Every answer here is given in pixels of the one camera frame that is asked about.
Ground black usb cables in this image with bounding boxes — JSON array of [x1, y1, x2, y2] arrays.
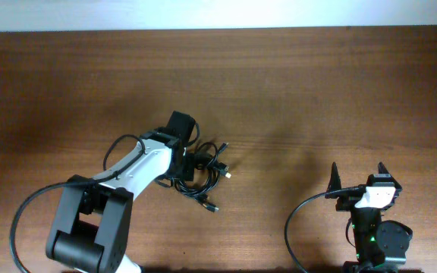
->
[[154, 142, 232, 213]]

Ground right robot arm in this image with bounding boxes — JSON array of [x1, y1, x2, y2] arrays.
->
[[326, 162, 413, 273]]

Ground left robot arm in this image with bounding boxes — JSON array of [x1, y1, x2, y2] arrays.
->
[[46, 111, 198, 272]]

